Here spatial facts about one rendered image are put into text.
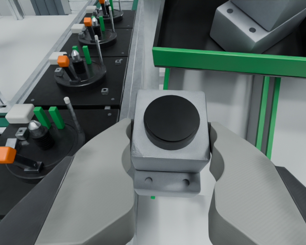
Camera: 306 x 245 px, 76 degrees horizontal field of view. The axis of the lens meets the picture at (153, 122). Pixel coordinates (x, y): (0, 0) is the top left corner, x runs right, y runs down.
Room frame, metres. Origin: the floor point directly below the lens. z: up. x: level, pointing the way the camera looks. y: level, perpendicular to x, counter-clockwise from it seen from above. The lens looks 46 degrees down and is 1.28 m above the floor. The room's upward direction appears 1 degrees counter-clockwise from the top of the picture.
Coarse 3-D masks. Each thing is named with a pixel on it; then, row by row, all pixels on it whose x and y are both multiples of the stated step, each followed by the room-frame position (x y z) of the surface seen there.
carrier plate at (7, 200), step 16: (48, 112) 0.34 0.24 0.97; (64, 112) 0.34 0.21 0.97; (80, 112) 0.34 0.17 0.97; (96, 112) 0.34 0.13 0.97; (112, 112) 0.34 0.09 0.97; (16, 128) 0.29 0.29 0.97; (96, 128) 0.29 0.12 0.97; (0, 144) 0.24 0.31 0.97; (0, 176) 0.17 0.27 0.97; (0, 192) 0.14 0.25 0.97; (16, 192) 0.14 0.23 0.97; (0, 208) 0.12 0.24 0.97
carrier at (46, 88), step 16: (80, 64) 0.47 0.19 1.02; (96, 64) 0.52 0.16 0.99; (112, 64) 0.56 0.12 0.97; (48, 80) 0.47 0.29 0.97; (64, 80) 0.44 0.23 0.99; (80, 80) 0.44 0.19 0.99; (96, 80) 0.44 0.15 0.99; (112, 80) 0.47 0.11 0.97; (32, 96) 0.40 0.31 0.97; (48, 96) 0.40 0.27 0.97; (64, 96) 0.40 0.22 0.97; (80, 96) 0.40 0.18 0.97; (96, 96) 0.40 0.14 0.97; (112, 96) 0.40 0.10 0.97
